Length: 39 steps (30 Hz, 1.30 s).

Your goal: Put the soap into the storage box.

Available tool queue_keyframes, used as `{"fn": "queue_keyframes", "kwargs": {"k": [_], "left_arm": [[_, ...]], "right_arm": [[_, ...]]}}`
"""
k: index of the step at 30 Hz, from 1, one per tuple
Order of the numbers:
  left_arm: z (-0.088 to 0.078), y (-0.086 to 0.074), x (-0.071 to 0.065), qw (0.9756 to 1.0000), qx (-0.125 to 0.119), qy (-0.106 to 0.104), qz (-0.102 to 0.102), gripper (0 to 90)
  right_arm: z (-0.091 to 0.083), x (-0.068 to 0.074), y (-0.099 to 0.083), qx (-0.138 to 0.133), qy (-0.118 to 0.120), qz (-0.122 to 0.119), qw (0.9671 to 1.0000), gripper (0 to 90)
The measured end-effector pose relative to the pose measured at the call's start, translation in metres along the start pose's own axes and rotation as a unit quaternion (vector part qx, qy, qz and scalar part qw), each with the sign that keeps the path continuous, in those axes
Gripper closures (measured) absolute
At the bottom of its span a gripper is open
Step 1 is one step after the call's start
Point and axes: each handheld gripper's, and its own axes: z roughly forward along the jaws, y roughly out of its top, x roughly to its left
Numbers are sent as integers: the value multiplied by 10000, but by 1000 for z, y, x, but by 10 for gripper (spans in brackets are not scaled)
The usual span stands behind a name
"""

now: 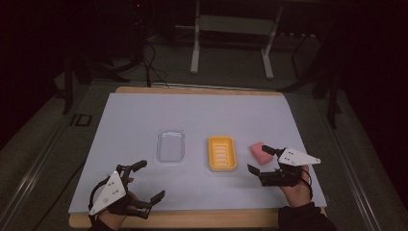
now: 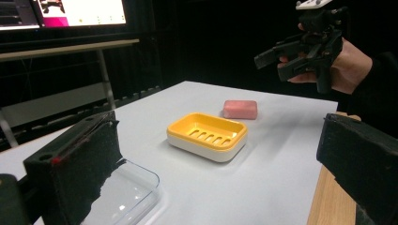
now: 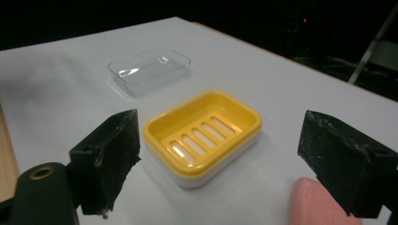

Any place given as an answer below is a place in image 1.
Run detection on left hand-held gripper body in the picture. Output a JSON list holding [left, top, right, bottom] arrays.
[[88, 163, 152, 220]]

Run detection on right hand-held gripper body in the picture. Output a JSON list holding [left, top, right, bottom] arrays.
[[258, 146, 322, 188]]

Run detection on pink soap bar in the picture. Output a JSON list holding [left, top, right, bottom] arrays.
[[249, 141, 274, 167]]

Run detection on person's left hand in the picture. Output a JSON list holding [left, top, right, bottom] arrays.
[[95, 177, 143, 231]]

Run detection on person's right hand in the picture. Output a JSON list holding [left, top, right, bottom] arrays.
[[278, 165, 314, 208]]

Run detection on clear plastic container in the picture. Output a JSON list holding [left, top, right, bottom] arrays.
[[155, 128, 187, 164]]

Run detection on wooden table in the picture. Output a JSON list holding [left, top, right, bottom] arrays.
[[68, 86, 326, 229]]

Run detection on yellow soap dish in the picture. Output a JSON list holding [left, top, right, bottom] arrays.
[[207, 136, 239, 172]]

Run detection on pale table mat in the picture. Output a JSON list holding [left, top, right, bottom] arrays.
[[67, 91, 327, 215]]

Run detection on black stand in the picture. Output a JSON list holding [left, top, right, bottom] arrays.
[[278, 30, 344, 130], [61, 52, 131, 116]]

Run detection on white metal stand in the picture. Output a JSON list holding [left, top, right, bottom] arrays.
[[190, 0, 285, 81]]

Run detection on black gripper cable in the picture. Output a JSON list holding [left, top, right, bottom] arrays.
[[300, 168, 315, 200]]

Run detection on metal floor rail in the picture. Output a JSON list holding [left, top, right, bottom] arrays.
[[0, 123, 66, 227], [328, 126, 384, 231]]

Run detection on black floor bracket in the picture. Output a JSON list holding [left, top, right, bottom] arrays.
[[69, 113, 93, 127]]

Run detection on black floor cables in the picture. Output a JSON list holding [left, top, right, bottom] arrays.
[[139, 39, 171, 89]]

